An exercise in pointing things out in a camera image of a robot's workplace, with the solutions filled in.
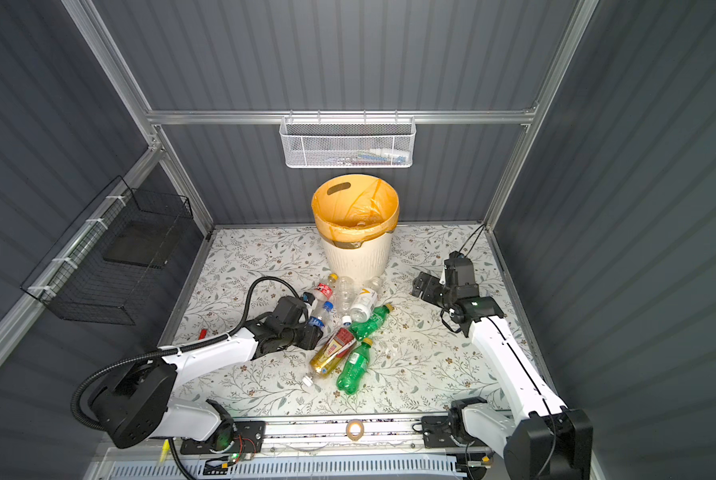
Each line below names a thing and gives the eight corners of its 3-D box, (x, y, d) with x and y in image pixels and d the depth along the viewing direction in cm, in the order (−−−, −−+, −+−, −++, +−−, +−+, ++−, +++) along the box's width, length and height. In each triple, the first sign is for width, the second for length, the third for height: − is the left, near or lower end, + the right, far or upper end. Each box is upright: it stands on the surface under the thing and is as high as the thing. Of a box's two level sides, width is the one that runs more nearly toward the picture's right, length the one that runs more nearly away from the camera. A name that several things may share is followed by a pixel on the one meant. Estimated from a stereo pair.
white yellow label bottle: (350, 323, 93) (349, 312, 88) (362, 296, 100) (362, 284, 94) (366, 328, 92) (366, 318, 87) (377, 301, 98) (378, 290, 93)
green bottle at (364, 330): (358, 344, 91) (357, 338, 87) (349, 331, 93) (348, 325, 90) (396, 318, 96) (397, 311, 92) (387, 307, 99) (387, 300, 95)
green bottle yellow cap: (336, 389, 83) (334, 382, 78) (361, 343, 92) (361, 335, 87) (353, 398, 81) (352, 393, 77) (377, 351, 90) (378, 343, 85)
